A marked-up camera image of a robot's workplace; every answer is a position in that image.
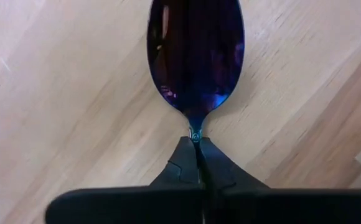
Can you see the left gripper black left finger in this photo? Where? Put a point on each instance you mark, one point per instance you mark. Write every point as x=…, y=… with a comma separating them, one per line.
x=130, y=205

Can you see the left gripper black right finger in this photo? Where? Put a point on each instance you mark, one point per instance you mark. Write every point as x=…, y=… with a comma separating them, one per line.
x=292, y=207

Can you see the iridescent purple-teal spoon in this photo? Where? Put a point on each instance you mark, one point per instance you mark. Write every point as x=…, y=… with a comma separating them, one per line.
x=196, y=56

